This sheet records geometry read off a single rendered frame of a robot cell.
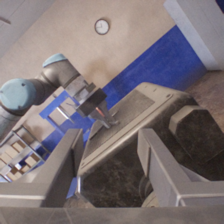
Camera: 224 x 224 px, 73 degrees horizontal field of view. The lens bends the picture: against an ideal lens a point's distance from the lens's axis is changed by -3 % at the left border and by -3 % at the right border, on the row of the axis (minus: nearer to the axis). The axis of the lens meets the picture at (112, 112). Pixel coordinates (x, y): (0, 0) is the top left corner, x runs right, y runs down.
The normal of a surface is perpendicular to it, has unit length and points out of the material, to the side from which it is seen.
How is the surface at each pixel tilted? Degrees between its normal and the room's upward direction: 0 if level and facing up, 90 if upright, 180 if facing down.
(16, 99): 90
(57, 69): 90
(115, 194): 90
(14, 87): 90
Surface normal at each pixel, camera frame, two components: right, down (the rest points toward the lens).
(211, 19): 0.02, 0.25
